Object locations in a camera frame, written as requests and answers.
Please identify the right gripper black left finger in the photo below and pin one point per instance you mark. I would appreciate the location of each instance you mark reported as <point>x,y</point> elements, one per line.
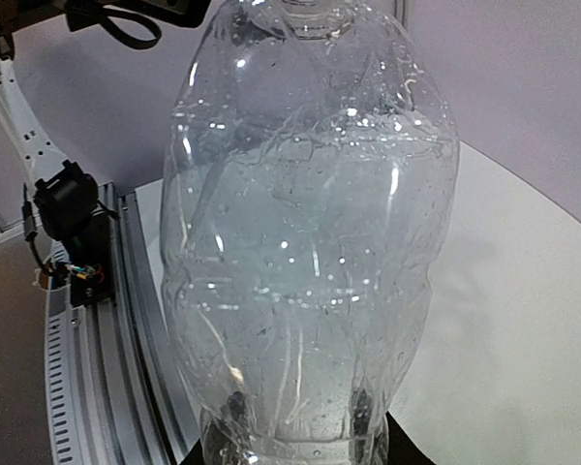
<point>195,453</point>

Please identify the aluminium front rail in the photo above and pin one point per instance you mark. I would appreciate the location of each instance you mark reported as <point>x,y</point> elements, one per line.
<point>101,392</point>

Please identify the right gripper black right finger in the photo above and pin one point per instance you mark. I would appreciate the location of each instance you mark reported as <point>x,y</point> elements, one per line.
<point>401,449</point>

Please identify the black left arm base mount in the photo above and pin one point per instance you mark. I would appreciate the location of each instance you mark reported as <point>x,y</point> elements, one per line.
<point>73,215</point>

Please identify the clear plastic bottle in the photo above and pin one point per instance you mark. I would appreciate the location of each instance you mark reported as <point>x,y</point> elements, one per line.
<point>308,185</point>

